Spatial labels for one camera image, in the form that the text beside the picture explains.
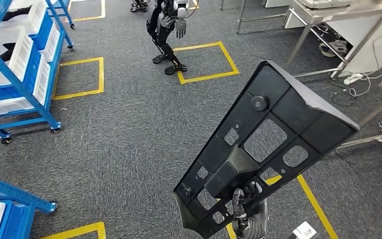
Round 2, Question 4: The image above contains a stainless steel table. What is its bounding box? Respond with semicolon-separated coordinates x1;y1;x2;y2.
220;0;289;34
285;0;382;80

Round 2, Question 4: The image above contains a black plastic plate bracket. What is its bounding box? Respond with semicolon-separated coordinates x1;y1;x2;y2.
173;60;360;239

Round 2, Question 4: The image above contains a white sneakers pair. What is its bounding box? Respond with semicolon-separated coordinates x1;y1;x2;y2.
318;39;348;58

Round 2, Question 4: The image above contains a blue wheeled shelf rack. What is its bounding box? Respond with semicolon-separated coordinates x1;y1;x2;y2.
0;171;59;239
0;0;76;145

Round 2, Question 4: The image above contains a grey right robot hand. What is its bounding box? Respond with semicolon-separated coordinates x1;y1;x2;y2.
232;181;270;239

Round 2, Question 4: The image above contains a blue plastic bin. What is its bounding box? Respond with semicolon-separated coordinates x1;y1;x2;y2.
29;12;54;51
0;49;43;103

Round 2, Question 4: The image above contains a white power strip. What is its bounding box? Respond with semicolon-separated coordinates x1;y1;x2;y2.
343;73;365;86

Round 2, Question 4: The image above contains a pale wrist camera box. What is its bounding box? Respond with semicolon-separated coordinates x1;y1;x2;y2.
286;222;317;239

